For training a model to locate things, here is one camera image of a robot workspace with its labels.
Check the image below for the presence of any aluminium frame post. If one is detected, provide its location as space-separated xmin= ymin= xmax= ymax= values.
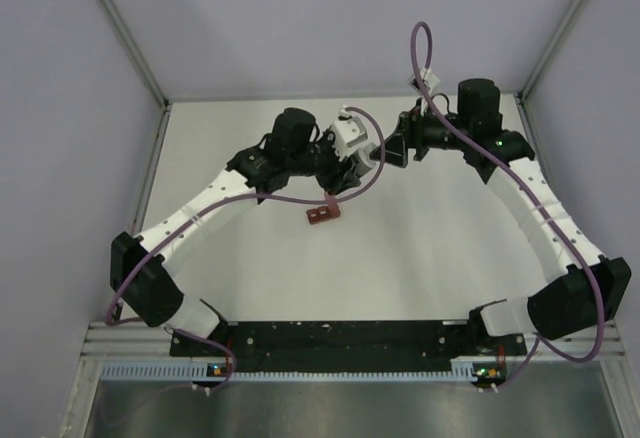
xmin=517 ymin=0 xmax=590 ymax=105
xmin=97 ymin=0 xmax=169 ymax=109

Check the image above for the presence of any white pill bottle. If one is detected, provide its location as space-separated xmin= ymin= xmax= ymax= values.
xmin=351 ymin=143 xmax=377 ymax=178

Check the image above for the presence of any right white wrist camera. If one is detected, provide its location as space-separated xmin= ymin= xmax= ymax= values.
xmin=409 ymin=68 xmax=441 ymax=96

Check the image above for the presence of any grey slotted cable duct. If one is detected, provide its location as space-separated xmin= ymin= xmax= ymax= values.
xmin=100 ymin=360 xmax=503 ymax=384

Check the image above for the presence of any purple cable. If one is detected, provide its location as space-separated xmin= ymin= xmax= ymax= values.
xmin=410 ymin=21 xmax=604 ymax=389
xmin=102 ymin=105 xmax=386 ymax=394

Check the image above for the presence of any red weekly pill organizer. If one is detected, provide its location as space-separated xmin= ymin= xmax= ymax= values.
xmin=306 ymin=194 xmax=341 ymax=225

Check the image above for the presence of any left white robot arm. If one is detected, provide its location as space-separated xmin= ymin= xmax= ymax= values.
xmin=105 ymin=107 xmax=373 ymax=355

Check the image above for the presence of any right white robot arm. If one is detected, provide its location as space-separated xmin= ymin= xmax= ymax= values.
xmin=370 ymin=78 xmax=631 ymax=354

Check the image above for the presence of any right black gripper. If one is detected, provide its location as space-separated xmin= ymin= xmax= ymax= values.
xmin=370 ymin=99 xmax=472 ymax=169

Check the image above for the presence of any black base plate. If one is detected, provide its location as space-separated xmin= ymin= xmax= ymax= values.
xmin=169 ymin=320 xmax=529 ymax=374

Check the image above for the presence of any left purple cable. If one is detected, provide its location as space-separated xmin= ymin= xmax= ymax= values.
xmin=102 ymin=105 xmax=386 ymax=394

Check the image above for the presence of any left aluminium frame post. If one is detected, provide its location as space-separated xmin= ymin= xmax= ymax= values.
xmin=97 ymin=0 xmax=169 ymax=109

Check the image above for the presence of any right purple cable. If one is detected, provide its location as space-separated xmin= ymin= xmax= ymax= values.
xmin=410 ymin=21 xmax=604 ymax=389

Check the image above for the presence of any right aluminium frame post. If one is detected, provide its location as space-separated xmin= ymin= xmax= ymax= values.
xmin=517 ymin=0 xmax=590 ymax=105

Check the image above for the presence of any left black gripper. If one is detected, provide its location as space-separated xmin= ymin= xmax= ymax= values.
xmin=287 ymin=129 xmax=360 ymax=195

